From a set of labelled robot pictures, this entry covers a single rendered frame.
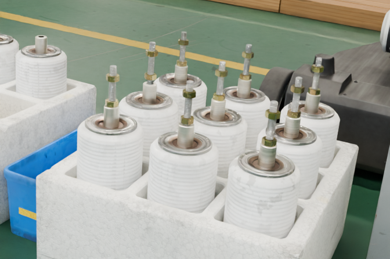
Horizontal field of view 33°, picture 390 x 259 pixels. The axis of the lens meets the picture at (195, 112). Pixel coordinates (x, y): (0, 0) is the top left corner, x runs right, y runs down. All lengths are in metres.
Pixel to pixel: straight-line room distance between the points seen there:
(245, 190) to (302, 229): 0.10
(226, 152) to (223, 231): 0.17
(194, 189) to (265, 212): 0.10
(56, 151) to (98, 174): 0.29
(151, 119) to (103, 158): 0.13
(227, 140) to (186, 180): 0.13
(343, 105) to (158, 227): 0.60
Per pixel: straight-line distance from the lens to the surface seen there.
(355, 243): 1.23
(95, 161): 0.93
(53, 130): 1.24
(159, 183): 0.89
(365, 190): 1.42
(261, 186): 0.83
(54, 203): 0.97
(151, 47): 1.02
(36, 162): 1.18
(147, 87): 1.03
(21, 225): 1.15
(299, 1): 2.91
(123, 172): 0.94
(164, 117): 1.02
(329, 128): 1.06
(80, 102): 1.29
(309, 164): 0.96
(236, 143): 0.99
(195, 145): 0.91
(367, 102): 1.36
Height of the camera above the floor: 0.62
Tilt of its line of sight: 21 degrees down
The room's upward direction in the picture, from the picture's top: 5 degrees clockwise
